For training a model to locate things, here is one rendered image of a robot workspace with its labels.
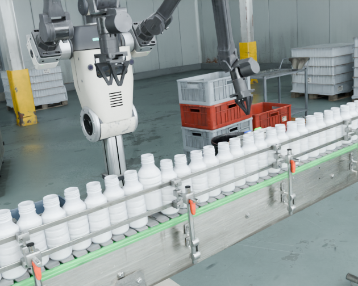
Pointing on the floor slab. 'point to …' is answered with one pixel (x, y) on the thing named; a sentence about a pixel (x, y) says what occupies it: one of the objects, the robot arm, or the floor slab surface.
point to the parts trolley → (280, 84)
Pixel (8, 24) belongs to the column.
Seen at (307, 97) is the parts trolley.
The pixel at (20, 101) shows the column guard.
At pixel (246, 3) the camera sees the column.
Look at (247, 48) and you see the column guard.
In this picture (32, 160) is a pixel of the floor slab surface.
